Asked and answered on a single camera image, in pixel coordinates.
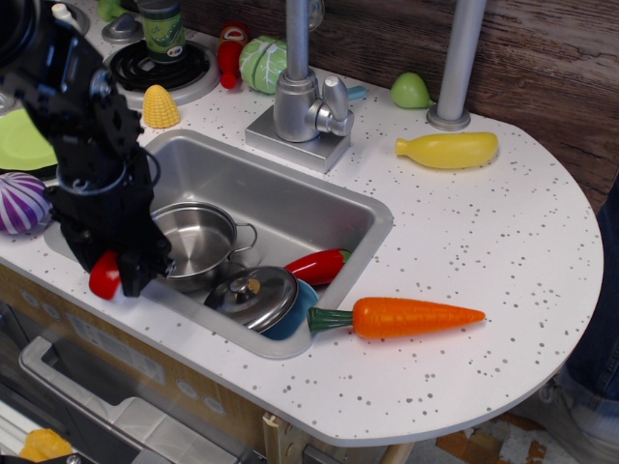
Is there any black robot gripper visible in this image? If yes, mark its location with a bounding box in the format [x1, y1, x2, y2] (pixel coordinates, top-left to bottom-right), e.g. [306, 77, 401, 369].
[44, 147, 172, 297]

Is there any red and white sushi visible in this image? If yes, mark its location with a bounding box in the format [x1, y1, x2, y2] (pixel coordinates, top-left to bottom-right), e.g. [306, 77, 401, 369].
[89, 250, 122, 301]

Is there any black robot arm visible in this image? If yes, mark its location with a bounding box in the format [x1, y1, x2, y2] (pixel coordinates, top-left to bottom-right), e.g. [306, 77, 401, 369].
[1, 1, 173, 297]

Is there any small steel pan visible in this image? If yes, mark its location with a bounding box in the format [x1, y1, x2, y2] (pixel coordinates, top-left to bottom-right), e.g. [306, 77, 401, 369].
[152, 202, 258, 293]

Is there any purple striped onion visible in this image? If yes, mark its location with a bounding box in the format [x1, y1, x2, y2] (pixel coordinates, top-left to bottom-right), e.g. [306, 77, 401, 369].
[1, 172, 50, 235]

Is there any steel pot lid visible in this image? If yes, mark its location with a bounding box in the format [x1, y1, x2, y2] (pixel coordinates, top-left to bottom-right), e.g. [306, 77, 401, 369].
[204, 266, 300, 334]

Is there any black front stove burner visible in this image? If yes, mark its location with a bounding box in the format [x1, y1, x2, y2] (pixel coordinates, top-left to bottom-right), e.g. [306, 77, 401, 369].
[1, 163, 58, 185]

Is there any black stove burner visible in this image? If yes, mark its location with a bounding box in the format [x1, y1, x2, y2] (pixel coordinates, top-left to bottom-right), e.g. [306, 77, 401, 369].
[104, 41, 221, 109]
[1, 163, 58, 185]

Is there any yellow toy corn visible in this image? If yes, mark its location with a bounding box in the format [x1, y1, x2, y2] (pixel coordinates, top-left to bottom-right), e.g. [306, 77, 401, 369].
[142, 84, 181, 129]

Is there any green plate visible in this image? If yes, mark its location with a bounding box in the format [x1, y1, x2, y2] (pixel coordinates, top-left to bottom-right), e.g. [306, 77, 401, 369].
[0, 109, 57, 172]

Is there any blue pot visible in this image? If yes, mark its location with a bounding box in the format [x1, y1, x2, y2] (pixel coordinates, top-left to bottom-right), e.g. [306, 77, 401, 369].
[262, 279, 318, 341]

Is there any red chili pepper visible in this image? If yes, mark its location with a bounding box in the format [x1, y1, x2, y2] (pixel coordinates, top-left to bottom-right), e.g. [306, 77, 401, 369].
[284, 248, 351, 286]

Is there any yellow toy item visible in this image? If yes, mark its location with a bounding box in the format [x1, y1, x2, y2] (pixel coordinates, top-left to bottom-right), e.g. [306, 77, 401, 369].
[18, 429, 73, 463]

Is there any silver toy faucet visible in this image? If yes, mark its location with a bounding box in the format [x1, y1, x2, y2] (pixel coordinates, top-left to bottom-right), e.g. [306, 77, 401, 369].
[246, 0, 354, 173]

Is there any grey stove knob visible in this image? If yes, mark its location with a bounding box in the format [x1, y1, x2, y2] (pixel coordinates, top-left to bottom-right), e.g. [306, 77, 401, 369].
[102, 13, 144, 44]

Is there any green toy can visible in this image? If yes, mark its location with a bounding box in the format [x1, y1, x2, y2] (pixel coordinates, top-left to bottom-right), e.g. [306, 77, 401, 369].
[136, 0, 186, 65]

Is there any orange toy carrot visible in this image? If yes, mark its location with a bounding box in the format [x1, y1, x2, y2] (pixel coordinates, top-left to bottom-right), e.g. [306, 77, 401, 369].
[307, 297, 486, 338]

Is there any green toy cabbage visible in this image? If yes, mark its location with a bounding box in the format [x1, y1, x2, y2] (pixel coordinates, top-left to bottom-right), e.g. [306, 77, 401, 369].
[239, 36, 287, 95]

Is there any red ketchup bottle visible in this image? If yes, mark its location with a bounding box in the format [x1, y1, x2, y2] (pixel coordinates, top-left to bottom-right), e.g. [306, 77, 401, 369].
[217, 20, 250, 90]

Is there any white toy bottle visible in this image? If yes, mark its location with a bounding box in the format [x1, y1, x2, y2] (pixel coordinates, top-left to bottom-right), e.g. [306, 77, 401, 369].
[51, 3, 79, 30]

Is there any green toy pear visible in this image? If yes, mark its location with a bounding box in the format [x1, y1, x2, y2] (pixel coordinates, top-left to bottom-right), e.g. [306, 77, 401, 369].
[390, 72, 434, 109]

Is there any yellow toy squash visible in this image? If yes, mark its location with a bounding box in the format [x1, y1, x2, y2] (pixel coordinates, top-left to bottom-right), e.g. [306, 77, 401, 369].
[395, 132, 499, 169]

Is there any grey metal pole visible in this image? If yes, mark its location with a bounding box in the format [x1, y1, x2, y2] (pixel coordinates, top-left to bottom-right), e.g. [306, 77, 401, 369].
[427, 1, 470, 131]

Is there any grey shoe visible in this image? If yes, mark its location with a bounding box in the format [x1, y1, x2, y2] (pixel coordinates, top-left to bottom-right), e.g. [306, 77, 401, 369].
[511, 375, 618, 463]

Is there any person leg in jeans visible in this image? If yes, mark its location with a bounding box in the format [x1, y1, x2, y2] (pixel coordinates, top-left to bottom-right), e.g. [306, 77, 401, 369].
[560, 176, 619, 412]

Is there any grey oven door handle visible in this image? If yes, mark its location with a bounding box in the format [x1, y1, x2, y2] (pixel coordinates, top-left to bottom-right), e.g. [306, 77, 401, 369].
[18, 336, 161, 464]

